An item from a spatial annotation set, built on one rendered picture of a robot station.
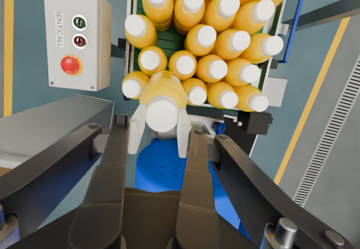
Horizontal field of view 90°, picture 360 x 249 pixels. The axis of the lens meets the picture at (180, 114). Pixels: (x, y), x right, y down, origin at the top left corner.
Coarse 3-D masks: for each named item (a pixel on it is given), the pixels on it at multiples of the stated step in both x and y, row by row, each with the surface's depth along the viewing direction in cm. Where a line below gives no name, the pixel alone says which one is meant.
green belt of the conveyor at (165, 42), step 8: (160, 32) 56; (168, 32) 56; (176, 32) 56; (160, 40) 57; (168, 40) 57; (176, 40) 57; (136, 48) 57; (168, 48) 57; (176, 48) 57; (136, 56) 57; (168, 56) 58; (200, 56) 58; (136, 64) 58; (168, 64) 59
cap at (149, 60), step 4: (144, 52) 37; (148, 52) 37; (152, 52) 37; (144, 56) 37; (148, 56) 38; (152, 56) 38; (156, 56) 38; (140, 60) 38; (144, 60) 38; (148, 60) 38; (152, 60) 38; (156, 60) 38; (144, 64) 38; (148, 64) 38; (152, 64) 38; (156, 64) 38; (148, 68) 38; (152, 68) 38
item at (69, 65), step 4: (68, 56) 37; (64, 60) 37; (68, 60) 37; (72, 60) 37; (76, 60) 37; (64, 64) 37; (68, 64) 37; (72, 64) 37; (76, 64) 37; (64, 68) 37; (68, 68) 37; (72, 68) 37; (76, 68) 37; (68, 72) 37; (72, 72) 37; (76, 72) 38
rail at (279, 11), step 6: (276, 6) 51; (282, 6) 49; (276, 12) 51; (282, 12) 49; (276, 18) 51; (276, 24) 50; (276, 30) 50; (270, 60) 52; (264, 66) 55; (264, 72) 54; (264, 78) 54; (264, 84) 54
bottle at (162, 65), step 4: (144, 48) 42; (148, 48) 41; (152, 48) 41; (156, 48) 42; (160, 48) 44; (140, 52) 42; (156, 52) 40; (160, 52) 41; (140, 56) 41; (160, 56) 41; (164, 56) 43; (160, 60) 41; (164, 60) 42; (140, 64) 41; (160, 64) 41; (164, 64) 43; (140, 68) 43; (144, 68) 41; (156, 68) 40; (160, 68) 42; (164, 68) 44; (144, 72) 44; (148, 72) 42; (152, 72) 42
